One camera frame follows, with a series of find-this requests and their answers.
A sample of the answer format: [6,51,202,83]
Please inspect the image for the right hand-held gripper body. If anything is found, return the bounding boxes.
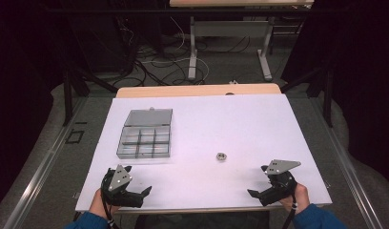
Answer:
[258,158,302,207]

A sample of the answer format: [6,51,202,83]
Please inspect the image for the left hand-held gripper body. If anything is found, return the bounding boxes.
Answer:
[100,164,144,209]

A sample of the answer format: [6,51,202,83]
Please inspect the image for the clear plastic compartment box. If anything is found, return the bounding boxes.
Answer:
[115,107,174,160]

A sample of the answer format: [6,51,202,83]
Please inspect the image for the person's right hand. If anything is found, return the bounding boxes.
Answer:
[278,182,312,215]

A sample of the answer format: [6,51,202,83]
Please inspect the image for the person's left hand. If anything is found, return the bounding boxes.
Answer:
[88,188,121,221]

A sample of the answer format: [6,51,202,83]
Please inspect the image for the white board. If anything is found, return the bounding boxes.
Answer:
[74,94,333,213]

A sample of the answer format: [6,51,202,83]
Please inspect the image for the black metal stand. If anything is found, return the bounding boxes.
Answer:
[279,66,336,129]
[62,67,118,127]

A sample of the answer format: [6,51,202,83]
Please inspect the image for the white-legged wooden desk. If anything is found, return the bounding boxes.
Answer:
[169,0,316,82]

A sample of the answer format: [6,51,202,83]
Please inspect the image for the right hand-held gripper black cable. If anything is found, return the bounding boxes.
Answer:
[280,195,297,229]

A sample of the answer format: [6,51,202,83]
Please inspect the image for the hand-held gripper black cable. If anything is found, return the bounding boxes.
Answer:
[280,195,297,229]
[100,167,121,229]

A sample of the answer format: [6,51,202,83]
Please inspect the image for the left hand-held gripper black cable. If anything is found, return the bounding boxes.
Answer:
[100,167,121,229]

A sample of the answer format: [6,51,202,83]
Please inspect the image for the metal floor rail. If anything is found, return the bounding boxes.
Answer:
[310,94,385,229]
[1,94,89,229]

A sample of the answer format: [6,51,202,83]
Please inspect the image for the tangle of floor cables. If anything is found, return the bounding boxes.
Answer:
[114,15,253,87]

